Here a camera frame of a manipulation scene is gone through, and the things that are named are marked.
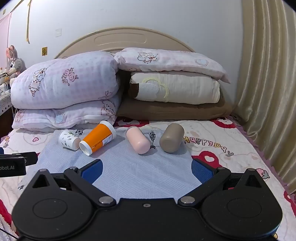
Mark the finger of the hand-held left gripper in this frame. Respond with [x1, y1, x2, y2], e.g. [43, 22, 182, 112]
[11, 152, 38, 166]

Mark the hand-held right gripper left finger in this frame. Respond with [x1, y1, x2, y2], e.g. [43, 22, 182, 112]
[29, 159, 117, 208]

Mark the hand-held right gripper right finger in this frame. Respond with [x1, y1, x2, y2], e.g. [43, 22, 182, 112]
[177, 159, 267, 208]

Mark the orange cup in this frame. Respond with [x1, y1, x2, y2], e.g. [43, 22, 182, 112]
[79, 120, 117, 156]

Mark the white printed paper cup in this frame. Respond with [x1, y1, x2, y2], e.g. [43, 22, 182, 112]
[58, 129, 81, 151]

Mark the taupe cup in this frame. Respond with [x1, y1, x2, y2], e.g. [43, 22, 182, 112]
[159, 123, 185, 153]

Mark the pink cup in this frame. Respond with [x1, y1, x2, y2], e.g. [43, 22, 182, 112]
[126, 126, 151, 154]

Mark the printed bedsheet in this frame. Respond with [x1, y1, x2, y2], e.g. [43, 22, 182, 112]
[0, 116, 296, 241]

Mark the grey patterned mat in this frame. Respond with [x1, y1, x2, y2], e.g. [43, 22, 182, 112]
[17, 126, 208, 193]

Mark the bedside table with patterned cloth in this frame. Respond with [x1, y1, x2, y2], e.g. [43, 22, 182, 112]
[0, 93, 12, 114]

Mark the brown pillow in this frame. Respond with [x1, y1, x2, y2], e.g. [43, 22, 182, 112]
[117, 70, 233, 121]

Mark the cream folded blanket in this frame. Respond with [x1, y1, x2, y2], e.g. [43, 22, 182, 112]
[129, 72, 220, 103]

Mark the pink checkered folded quilt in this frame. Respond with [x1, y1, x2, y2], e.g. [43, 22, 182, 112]
[10, 51, 123, 133]

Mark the grey plush rabbit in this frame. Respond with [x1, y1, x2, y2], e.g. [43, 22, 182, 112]
[5, 45, 27, 78]

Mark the pink checkered pillow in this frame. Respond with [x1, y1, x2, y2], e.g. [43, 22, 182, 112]
[114, 47, 232, 84]

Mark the beige curtain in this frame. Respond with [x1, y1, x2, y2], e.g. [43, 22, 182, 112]
[236, 0, 296, 193]

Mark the beige headboard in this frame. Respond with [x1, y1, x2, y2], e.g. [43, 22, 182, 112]
[54, 28, 197, 61]

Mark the yellow tape strip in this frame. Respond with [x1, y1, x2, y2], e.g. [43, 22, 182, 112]
[26, 0, 32, 44]

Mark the pink wall hanging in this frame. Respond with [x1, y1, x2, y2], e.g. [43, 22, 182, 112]
[0, 11, 12, 67]

